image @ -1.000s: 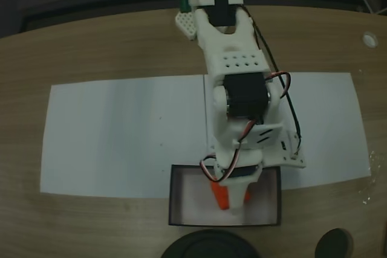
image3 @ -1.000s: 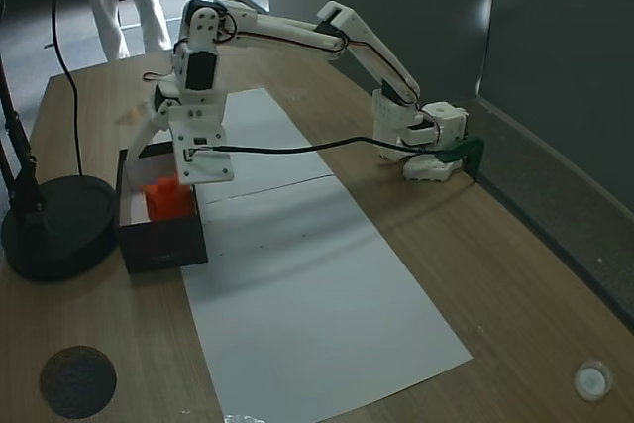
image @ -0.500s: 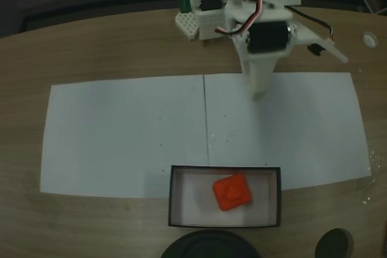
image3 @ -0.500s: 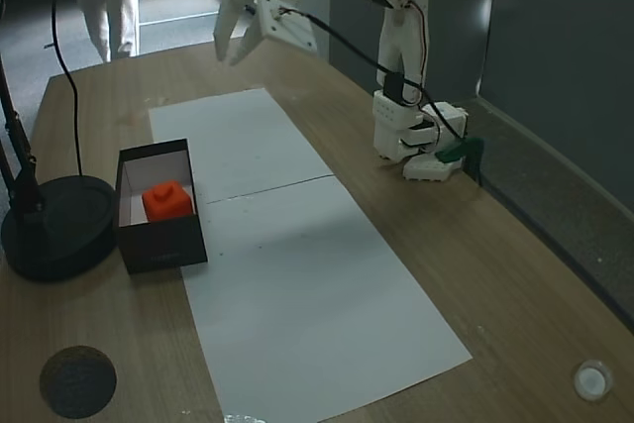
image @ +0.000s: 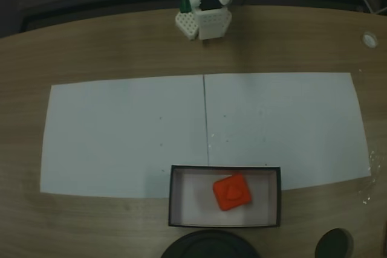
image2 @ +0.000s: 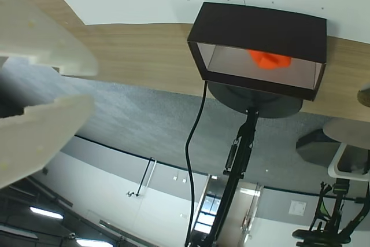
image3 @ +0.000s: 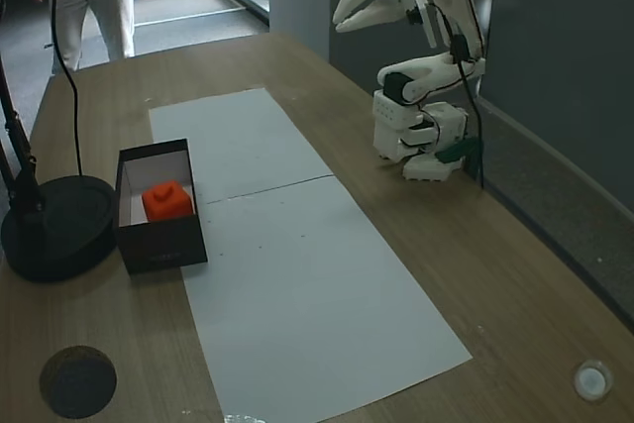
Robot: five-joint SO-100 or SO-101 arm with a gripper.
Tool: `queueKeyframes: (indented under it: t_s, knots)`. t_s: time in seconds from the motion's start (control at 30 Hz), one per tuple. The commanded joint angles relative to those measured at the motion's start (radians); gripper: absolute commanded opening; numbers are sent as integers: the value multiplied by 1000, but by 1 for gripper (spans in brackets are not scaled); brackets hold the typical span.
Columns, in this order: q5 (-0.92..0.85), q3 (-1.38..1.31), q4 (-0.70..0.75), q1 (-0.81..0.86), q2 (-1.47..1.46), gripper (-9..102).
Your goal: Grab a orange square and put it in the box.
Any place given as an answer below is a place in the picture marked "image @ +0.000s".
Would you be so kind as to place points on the orange cube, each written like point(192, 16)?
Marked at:
point(232, 193)

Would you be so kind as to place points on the green table clamp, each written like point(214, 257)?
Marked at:
point(185, 2)

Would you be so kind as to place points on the small white round cap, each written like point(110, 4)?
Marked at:
point(369, 40)

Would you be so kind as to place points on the dark brown open box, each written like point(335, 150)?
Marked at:
point(172, 197)

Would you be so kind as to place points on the black round stand base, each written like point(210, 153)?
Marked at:
point(208, 246)

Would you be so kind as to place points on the white paper sheet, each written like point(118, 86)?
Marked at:
point(287, 125)
point(121, 137)

